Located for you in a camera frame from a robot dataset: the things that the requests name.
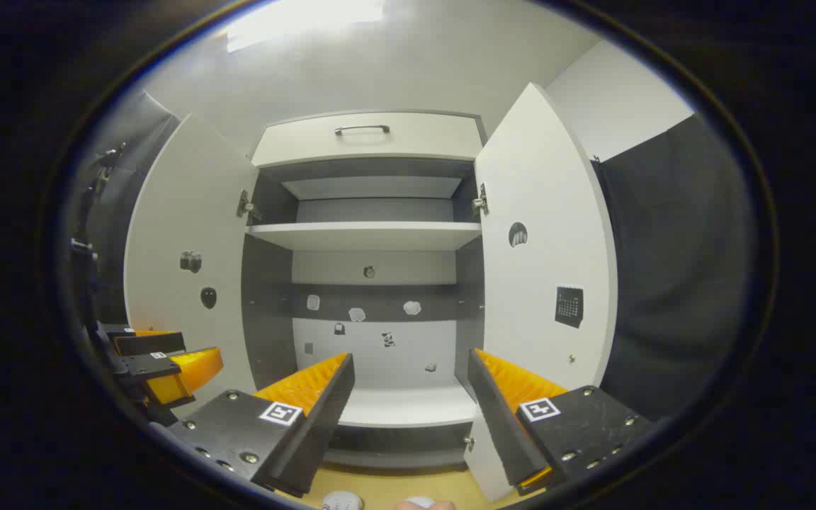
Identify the white cabinet shelf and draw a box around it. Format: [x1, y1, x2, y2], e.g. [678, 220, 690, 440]
[246, 222, 483, 251]

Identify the white shoe cabinet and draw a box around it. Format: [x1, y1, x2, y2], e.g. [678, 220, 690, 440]
[242, 110, 488, 472]

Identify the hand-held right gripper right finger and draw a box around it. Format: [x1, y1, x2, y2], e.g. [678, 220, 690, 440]
[466, 347, 657, 497]

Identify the white cabinet drawer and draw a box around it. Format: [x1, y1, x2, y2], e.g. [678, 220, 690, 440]
[251, 111, 485, 169]

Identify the black backdrop cloth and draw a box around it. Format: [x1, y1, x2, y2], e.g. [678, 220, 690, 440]
[592, 113, 759, 426]

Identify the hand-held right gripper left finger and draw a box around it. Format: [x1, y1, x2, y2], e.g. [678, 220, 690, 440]
[167, 352, 356, 499]

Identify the ceiling light panel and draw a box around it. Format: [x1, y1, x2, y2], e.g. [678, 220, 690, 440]
[227, 0, 384, 52]

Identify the white cabinet door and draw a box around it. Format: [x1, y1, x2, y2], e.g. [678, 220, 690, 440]
[463, 83, 619, 504]
[123, 113, 260, 419]

